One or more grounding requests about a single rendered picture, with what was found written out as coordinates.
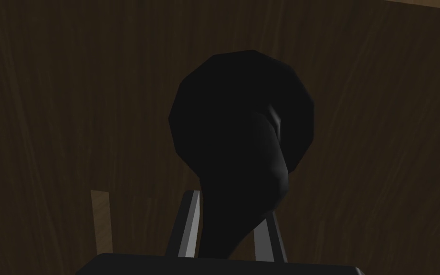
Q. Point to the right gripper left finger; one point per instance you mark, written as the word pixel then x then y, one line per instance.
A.
pixel 189 225

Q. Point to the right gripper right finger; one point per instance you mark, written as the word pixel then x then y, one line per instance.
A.
pixel 267 242

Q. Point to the dark brown wooden door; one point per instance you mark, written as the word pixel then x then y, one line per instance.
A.
pixel 52 114

